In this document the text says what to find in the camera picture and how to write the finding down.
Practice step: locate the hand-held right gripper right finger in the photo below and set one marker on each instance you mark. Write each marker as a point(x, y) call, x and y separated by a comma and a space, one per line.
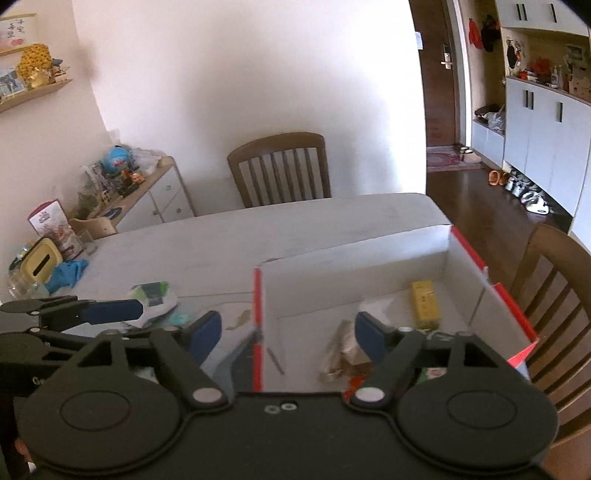
point(369, 337)

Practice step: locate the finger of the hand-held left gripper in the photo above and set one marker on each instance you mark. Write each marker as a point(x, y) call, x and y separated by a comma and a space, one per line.
point(41, 337)
point(111, 311)

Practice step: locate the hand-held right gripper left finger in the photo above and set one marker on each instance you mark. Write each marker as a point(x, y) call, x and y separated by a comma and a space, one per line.
point(205, 330)

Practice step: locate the green white correction tape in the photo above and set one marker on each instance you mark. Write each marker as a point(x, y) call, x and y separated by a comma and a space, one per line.
point(178, 318)

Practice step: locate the silver snack wrapper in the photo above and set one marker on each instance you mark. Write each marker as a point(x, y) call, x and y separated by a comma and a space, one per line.
point(339, 355)

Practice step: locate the white plastic bag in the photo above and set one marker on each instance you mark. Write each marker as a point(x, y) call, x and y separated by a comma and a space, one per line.
point(152, 295)

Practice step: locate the red orange toy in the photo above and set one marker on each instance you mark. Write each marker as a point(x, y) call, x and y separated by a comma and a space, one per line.
point(355, 383)

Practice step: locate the small yellow box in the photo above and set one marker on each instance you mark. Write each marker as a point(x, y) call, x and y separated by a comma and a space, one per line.
point(425, 304)

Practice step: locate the red cardboard box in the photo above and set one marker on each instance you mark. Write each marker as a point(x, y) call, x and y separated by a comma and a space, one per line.
point(323, 281)

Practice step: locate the round fish print placemat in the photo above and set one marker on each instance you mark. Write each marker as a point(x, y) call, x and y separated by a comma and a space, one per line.
point(235, 318)

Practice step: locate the tall glass jar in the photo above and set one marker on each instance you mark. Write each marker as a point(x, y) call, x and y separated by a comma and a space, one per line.
point(21, 284)

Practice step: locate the blue cloth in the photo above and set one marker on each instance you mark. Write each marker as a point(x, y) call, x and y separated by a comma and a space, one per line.
point(69, 272)

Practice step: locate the yellow tissue box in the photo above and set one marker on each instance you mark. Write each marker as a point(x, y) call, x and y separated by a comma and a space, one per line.
point(41, 261)

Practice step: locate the wooden holder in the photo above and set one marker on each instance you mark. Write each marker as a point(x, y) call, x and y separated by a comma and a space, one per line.
point(94, 226)

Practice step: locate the red white carton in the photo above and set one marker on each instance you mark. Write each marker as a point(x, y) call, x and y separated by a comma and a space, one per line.
point(51, 221)

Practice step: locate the white wooden sideboard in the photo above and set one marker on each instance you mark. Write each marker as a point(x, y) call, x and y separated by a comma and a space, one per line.
point(157, 203)

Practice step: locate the blue globe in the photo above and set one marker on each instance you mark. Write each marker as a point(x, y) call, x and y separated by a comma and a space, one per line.
point(115, 159)

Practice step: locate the clear plastic bag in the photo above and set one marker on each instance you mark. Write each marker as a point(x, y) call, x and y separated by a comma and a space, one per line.
point(147, 161)

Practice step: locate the patterned door rug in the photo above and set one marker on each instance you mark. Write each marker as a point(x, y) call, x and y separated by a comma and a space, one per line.
point(448, 159)

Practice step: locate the wooden dining chair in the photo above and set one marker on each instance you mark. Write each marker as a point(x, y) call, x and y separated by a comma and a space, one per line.
point(554, 258)
point(277, 143)

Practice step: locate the row of shoes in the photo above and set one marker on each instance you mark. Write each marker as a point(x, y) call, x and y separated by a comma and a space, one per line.
point(531, 198)

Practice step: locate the brown wooden door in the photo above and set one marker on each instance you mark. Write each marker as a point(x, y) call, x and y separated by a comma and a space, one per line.
point(436, 106)

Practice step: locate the yellow flower ornament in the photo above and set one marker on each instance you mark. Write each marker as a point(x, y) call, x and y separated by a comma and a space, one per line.
point(34, 64)

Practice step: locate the framed calligraphy picture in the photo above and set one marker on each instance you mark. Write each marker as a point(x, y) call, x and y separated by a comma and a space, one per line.
point(16, 30)

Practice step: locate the black hanging bag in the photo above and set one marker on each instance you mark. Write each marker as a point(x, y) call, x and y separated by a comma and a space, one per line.
point(489, 34)

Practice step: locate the wooden wall shelf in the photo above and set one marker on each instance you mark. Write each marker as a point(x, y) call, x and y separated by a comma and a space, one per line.
point(37, 94)

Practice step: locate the white wooden cabinet wall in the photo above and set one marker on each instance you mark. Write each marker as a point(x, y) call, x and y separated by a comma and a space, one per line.
point(540, 120)

